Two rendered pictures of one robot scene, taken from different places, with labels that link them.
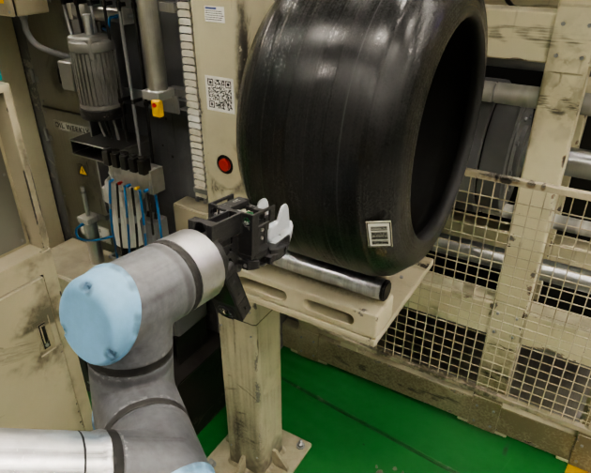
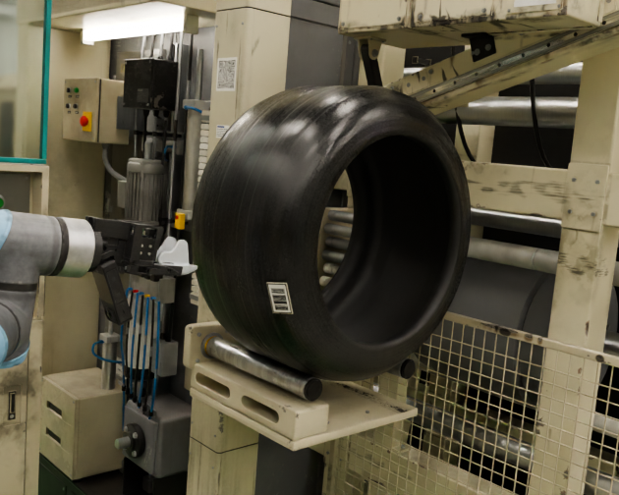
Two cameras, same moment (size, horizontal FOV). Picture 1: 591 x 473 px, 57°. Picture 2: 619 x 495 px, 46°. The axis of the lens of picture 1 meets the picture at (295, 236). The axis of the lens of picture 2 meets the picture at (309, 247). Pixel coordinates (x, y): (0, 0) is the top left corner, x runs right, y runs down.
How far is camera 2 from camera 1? 0.71 m
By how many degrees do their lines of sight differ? 27
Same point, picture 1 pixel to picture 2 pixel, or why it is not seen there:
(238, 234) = (126, 240)
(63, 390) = (13, 476)
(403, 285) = (364, 417)
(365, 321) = (287, 418)
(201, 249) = (79, 226)
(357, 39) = (281, 131)
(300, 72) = (238, 155)
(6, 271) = not seen: outside the picture
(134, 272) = (17, 215)
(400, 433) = not seen: outside the picture
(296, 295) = (237, 391)
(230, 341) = (195, 474)
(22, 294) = not seen: hidden behind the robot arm
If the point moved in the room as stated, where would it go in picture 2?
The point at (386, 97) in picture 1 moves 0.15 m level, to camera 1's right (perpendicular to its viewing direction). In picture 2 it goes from (290, 172) to (374, 180)
